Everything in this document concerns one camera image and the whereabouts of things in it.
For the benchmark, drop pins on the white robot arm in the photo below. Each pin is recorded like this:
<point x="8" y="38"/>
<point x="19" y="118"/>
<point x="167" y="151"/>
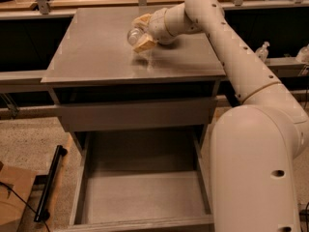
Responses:
<point x="253" y="145"/>

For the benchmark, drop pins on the clear plastic water bottle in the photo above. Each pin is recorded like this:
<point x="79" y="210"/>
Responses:
<point x="134" y="35"/>

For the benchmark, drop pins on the closed grey top drawer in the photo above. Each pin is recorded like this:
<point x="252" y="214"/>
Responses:
<point x="130" y="115"/>

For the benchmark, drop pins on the grey drawer cabinet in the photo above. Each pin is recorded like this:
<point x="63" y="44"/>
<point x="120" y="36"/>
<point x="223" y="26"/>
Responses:
<point x="94" y="63"/>

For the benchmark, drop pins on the black bar left floor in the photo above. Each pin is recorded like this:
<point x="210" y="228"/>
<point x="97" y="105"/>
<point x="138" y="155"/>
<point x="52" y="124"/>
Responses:
<point x="42" y="213"/>

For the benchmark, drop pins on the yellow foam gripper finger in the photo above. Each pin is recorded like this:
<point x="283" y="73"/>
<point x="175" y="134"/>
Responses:
<point x="142" y="21"/>
<point x="146" y="42"/>

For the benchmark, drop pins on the open grey middle drawer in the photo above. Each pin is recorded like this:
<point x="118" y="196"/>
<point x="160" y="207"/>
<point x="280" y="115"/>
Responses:
<point x="141" y="181"/>

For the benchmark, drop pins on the cardboard box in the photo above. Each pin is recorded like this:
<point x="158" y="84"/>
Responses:
<point x="14" y="180"/>

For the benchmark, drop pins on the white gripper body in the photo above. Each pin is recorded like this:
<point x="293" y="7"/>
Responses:
<point x="157" y="25"/>

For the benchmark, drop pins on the clear soap dispenser bottle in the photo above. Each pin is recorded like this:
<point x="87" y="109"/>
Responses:
<point x="262" y="52"/>

